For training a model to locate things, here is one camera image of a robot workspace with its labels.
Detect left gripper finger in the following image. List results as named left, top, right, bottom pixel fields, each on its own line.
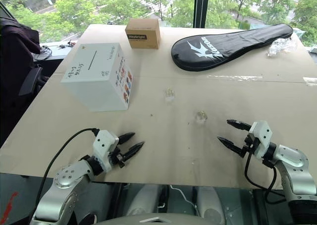
left=118, top=132, right=136, bottom=145
left=122, top=141, right=145, bottom=162

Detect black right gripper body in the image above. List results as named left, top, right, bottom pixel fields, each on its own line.
left=240, top=133, right=261, bottom=159

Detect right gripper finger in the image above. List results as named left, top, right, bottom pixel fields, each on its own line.
left=226, top=119, right=252, bottom=132
left=216, top=136, right=245, bottom=158

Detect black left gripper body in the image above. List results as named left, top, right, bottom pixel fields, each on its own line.
left=107, top=143, right=126, bottom=169

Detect white cardboard box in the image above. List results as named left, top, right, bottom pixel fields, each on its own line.
left=60, top=43, right=134, bottom=112

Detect small clear object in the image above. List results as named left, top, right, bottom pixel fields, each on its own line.
left=195, top=111, right=208, bottom=123
left=163, top=88, right=176, bottom=103

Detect grey rounded shape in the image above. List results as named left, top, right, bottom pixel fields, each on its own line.
left=195, top=186, right=226, bottom=225
left=130, top=185, right=169, bottom=217

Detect black racket cover bag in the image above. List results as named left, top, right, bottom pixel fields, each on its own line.
left=170, top=23, right=294, bottom=72

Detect crumpled clear plastic wrapper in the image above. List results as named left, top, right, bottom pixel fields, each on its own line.
left=265, top=38, right=298, bottom=58

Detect brown cardboard box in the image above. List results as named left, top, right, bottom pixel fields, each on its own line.
left=124, top=18, right=161, bottom=50

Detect black office chair with jacket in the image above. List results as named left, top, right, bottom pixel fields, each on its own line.
left=0, top=17, right=49, bottom=146

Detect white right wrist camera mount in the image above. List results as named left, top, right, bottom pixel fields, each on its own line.
left=248, top=120, right=273, bottom=159

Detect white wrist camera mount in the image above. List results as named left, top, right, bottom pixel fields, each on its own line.
left=248, top=120, right=273, bottom=159
left=92, top=130, right=120, bottom=172

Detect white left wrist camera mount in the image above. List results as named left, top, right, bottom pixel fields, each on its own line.
left=92, top=130, right=120, bottom=172

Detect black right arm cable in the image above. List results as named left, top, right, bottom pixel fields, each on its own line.
left=244, top=149, right=286, bottom=205

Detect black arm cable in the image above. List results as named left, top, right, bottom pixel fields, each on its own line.
left=244, top=149, right=286, bottom=205
left=31, top=128, right=100, bottom=222

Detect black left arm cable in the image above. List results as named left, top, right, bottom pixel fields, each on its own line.
left=31, top=128, right=100, bottom=222

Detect thin white cable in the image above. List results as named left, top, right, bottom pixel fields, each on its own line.
left=169, top=184, right=197, bottom=212

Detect tangled cables on sill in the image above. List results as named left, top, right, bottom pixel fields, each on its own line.
left=39, top=38, right=77, bottom=60

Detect black window frame post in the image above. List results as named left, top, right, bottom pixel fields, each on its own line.
left=192, top=0, right=210, bottom=29

